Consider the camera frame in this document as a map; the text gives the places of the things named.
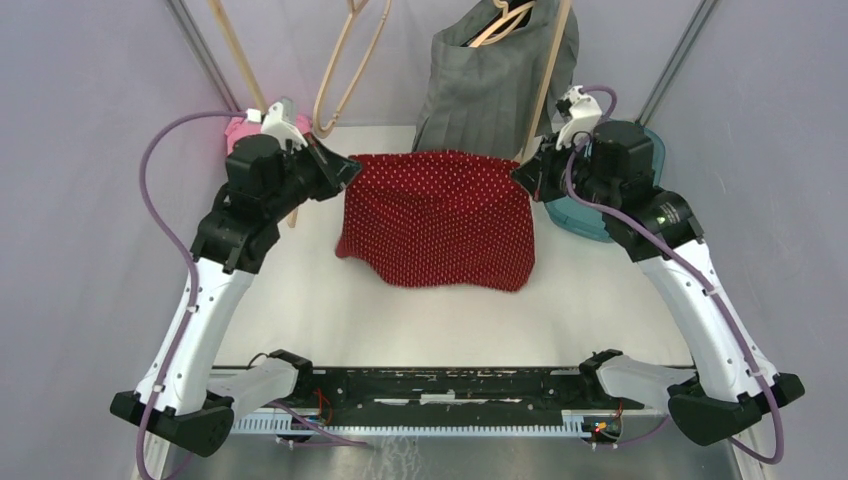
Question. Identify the pink cloth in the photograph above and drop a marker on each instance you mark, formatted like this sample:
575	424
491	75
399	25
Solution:
239	128

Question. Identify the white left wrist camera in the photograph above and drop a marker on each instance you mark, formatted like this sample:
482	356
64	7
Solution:
283	121

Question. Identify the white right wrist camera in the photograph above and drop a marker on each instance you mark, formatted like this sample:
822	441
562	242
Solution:
581	113

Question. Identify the red polka dot cloth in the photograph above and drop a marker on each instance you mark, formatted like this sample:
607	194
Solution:
439	218

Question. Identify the wooden clothes hanger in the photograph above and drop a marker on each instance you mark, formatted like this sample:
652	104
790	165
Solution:
513	14

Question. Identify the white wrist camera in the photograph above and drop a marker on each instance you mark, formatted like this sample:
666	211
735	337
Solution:
581	113
283	121

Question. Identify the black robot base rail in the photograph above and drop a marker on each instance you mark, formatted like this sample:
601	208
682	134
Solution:
448	397

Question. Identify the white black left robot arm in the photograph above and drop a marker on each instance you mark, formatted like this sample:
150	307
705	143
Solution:
177	400

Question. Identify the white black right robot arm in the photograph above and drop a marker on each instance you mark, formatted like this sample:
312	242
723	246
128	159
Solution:
731	385

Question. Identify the teal plastic basket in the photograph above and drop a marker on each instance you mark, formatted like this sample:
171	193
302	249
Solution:
569	215

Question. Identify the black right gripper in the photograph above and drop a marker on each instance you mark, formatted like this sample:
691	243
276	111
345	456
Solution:
538	175

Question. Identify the grey pleated skirt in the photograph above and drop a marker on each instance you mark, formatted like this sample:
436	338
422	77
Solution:
481	100

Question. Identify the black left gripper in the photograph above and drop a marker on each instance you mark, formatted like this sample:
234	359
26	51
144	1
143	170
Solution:
338	171

